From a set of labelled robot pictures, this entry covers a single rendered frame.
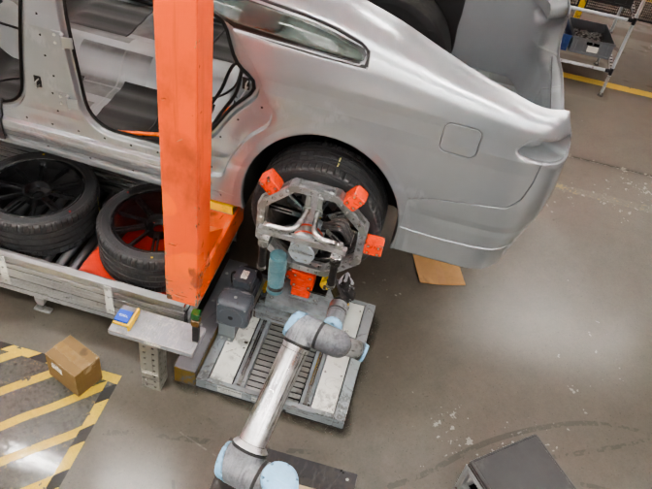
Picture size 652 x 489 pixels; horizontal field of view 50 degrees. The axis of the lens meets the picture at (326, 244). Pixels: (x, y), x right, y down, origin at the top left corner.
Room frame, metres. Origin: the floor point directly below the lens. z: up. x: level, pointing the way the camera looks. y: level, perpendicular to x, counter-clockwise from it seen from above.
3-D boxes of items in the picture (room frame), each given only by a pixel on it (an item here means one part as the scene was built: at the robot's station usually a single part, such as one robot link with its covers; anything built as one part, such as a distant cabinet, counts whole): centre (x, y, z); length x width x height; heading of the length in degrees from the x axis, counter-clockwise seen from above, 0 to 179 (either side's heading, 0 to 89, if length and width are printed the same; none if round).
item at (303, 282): (2.54, 0.08, 0.48); 0.16 x 0.12 x 0.17; 173
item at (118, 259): (2.74, 0.92, 0.39); 0.66 x 0.66 x 0.24
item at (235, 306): (2.51, 0.40, 0.26); 0.42 x 0.18 x 0.35; 173
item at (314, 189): (2.51, 0.08, 0.85); 0.54 x 0.07 x 0.54; 83
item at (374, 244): (2.47, -0.23, 0.85); 0.09 x 0.08 x 0.07; 83
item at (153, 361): (2.06, 0.76, 0.21); 0.10 x 0.10 x 0.42; 83
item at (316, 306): (2.67, 0.06, 0.32); 0.40 x 0.30 x 0.28; 83
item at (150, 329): (2.06, 0.73, 0.44); 0.43 x 0.17 x 0.03; 83
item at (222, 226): (2.60, 0.59, 0.69); 0.52 x 0.17 x 0.35; 173
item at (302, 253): (2.44, 0.09, 0.85); 0.21 x 0.14 x 0.14; 173
